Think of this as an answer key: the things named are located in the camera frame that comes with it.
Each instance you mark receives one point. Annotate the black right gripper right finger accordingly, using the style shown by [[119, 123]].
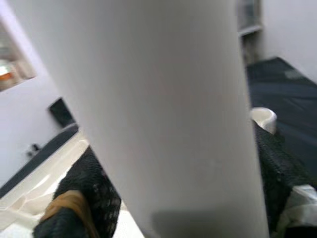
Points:
[[277, 168]]

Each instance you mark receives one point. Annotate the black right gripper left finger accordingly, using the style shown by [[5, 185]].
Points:
[[81, 173]]

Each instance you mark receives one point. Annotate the white plastic table leg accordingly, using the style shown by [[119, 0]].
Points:
[[153, 99]]

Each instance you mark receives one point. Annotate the yellow rubber band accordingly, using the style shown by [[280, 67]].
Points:
[[67, 200]]

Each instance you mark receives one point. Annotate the beige container orange lid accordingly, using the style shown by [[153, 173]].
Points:
[[5, 77]]

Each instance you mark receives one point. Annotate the white shelf board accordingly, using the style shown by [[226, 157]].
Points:
[[250, 30]]

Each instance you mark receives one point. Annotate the clear plastic storage box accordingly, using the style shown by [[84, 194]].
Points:
[[248, 12]]

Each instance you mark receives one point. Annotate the wall socket with black plugs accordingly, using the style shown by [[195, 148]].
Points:
[[34, 146]]

